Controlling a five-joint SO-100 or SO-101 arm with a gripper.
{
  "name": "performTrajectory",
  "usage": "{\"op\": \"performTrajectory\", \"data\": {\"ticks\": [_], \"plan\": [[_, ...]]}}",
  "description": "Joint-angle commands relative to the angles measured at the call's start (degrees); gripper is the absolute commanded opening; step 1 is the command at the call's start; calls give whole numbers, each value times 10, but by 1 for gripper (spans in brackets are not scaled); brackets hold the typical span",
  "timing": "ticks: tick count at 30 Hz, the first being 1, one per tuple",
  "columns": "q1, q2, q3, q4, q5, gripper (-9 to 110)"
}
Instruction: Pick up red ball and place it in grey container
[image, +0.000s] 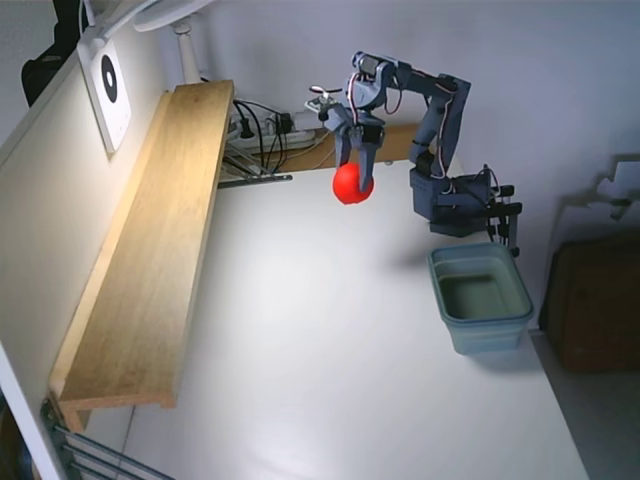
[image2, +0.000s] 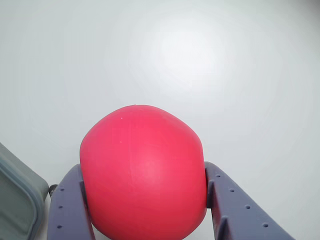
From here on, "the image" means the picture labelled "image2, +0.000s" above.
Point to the blue-grey gripper finger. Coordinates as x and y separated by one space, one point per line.
70 212
240 215

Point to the red ball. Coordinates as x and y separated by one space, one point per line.
142 175

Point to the grey plastic container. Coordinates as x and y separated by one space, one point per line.
15 200

